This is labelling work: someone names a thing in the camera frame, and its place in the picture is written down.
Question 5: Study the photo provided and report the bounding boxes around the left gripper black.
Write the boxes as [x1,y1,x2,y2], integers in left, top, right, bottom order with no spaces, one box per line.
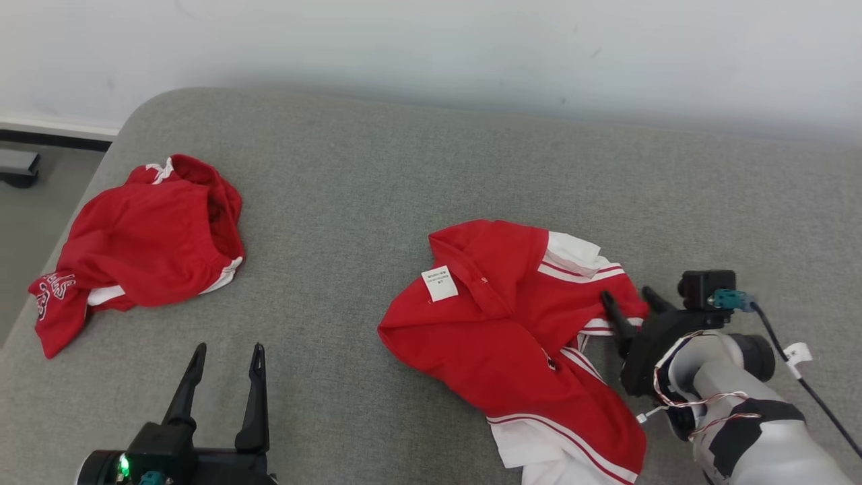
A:
[75,343,278,485]

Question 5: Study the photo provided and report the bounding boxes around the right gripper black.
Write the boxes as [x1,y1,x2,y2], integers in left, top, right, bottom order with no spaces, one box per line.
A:
[599,286,715,399]

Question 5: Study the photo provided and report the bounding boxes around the red white basketball jersey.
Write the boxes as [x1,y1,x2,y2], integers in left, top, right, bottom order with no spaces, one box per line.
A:
[377,219,651,485]

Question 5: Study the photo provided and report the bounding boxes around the red white basketball shorts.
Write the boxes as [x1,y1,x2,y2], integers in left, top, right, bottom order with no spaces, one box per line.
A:
[28,154,245,360]

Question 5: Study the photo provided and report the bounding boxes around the grey wheeled base foot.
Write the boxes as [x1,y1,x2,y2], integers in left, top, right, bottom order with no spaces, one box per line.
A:
[0,149,41,189]

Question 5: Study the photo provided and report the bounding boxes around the red white twisted wires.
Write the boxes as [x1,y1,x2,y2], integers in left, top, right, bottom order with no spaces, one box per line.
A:
[635,330,763,440]

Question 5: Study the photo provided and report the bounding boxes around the white cable tag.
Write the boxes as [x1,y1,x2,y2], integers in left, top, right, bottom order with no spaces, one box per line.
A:
[783,342,814,380]

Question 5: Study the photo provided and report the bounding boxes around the thin black camera cable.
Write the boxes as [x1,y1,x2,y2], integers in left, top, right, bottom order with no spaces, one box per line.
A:
[746,300,862,460]

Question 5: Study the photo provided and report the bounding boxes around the dark wall skirting strip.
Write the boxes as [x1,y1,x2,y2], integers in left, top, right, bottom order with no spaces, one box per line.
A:
[0,127,114,153]

